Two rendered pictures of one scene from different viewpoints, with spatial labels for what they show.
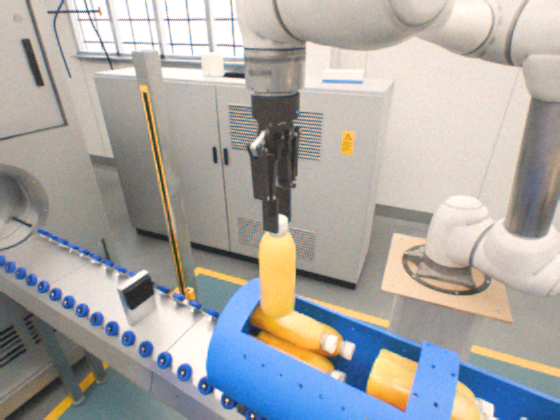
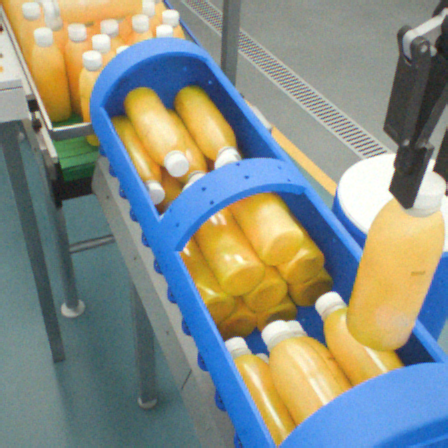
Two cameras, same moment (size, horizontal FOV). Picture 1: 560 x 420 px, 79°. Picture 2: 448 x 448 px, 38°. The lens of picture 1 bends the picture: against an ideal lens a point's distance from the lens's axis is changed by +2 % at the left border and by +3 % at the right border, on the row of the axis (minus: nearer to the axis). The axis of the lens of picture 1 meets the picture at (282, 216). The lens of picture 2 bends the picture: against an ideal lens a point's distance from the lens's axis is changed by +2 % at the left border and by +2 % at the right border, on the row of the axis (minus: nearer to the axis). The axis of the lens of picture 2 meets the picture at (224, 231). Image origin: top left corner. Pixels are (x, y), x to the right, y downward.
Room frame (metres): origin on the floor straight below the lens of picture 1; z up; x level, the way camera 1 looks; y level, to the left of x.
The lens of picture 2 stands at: (1.03, 0.13, 1.84)
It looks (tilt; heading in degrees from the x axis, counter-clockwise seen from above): 44 degrees down; 214
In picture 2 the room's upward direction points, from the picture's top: 3 degrees clockwise
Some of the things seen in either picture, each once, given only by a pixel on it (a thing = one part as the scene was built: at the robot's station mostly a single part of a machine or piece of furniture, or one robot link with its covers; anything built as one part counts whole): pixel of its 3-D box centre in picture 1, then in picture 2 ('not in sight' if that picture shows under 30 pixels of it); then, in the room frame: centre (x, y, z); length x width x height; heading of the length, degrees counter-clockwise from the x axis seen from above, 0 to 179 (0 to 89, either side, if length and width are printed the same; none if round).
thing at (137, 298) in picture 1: (139, 299); not in sight; (0.82, 0.46, 1.00); 0.10 x 0.04 x 0.15; 150
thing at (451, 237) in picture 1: (458, 229); not in sight; (0.97, -0.59, 1.18); 0.18 x 0.16 x 0.22; 34
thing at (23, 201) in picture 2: not in sight; (35, 252); (0.29, -1.02, 0.50); 0.04 x 0.04 x 1.00; 60
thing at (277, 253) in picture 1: (277, 269); (396, 267); (0.54, 0.01, 1.34); 0.07 x 0.07 x 0.20
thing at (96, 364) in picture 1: (86, 342); not in sight; (1.23, 1.03, 0.31); 0.06 x 0.06 x 0.63; 60
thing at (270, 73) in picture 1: (275, 71); not in sight; (0.54, 0.01, 1.71); 0.09 x 0.09 x 0.06
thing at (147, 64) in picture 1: (184, 266); not in sight; (1.18, 0.43, 0.85); 0.06 x 0.06 x 1.70; 60
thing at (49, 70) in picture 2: not in sight; (51, 78); (0.16, -1.00, 1.00); 0.07 x 0.07 x 0.20
